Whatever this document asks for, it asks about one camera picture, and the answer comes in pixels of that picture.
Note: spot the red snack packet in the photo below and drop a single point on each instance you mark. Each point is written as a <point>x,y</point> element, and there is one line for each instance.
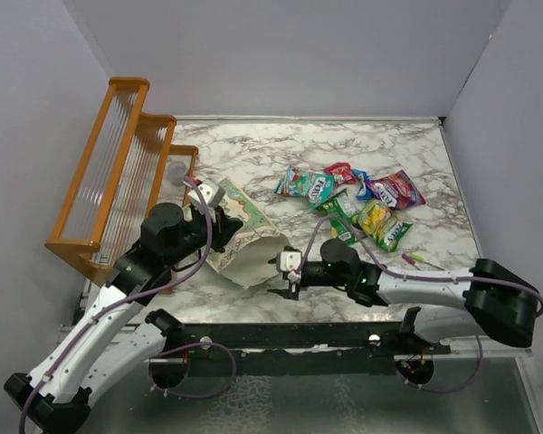
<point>341,172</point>

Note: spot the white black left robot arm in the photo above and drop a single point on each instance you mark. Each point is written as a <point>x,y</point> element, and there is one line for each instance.
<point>59,393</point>

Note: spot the green capped marker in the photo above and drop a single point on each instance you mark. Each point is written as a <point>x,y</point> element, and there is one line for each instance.
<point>426,261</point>

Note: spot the yellow green snack packet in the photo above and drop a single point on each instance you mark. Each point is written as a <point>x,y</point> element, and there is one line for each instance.
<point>382,224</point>

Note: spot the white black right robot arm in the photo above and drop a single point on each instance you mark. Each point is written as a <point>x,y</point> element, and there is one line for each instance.
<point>486,299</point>

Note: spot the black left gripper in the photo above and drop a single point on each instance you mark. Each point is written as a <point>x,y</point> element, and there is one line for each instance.
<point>223,229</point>

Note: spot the wooden acrylic display rack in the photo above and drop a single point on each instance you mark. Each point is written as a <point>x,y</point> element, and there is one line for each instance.
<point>117,180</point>

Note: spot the blue snack packet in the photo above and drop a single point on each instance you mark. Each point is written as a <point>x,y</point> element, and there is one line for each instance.
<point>363,191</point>

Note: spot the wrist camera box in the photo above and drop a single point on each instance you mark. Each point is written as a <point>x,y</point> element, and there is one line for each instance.
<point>205,196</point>
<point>290,264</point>

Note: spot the green spring tea packet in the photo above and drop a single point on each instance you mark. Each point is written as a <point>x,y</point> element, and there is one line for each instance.
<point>342,206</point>

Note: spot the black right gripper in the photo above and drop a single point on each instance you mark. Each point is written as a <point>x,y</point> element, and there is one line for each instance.
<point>292,291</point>

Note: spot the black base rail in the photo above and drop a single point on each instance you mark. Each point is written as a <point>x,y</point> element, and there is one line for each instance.
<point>281,349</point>

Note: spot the teal barley mint packet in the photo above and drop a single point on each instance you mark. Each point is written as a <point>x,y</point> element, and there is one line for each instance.
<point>315,187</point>

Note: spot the clear plastic cup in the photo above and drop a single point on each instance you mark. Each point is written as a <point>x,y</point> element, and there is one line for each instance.
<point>176,172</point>

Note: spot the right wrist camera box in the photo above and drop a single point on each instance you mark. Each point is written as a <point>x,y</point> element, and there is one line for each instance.
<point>290,264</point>

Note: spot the green illustrated paper bag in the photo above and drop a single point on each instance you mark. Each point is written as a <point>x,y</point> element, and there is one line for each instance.
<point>246,256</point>

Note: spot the purple snack packet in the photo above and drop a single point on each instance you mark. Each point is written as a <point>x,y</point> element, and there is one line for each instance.
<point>397,191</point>

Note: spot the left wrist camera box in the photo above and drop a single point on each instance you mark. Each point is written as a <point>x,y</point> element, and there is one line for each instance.
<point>205,196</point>

